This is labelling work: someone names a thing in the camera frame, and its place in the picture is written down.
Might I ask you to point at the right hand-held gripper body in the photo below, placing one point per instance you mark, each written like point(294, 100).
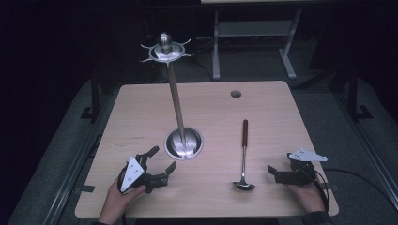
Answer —
point(297, 176)

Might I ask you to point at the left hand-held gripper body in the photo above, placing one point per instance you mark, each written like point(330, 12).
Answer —
point(133, 173)

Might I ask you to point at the person's right hand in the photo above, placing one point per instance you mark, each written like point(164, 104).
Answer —
point(309, 198)

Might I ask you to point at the person's left hand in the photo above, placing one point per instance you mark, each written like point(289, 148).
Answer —
point(115, 203)

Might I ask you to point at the black tape strip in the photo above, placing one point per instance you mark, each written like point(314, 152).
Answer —
point(88, 188)

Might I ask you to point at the metal utensil rack stand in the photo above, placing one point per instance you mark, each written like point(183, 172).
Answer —
point(176, 97)

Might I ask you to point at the black metal stand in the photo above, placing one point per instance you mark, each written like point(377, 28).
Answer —
point(353, 93)
point(94, 97)

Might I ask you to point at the metal floor rail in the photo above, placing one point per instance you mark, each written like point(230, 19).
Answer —
point(369, 150)
point(73, 168)

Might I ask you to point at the white metal desk frame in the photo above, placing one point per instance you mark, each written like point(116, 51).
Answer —
point(253, 28)

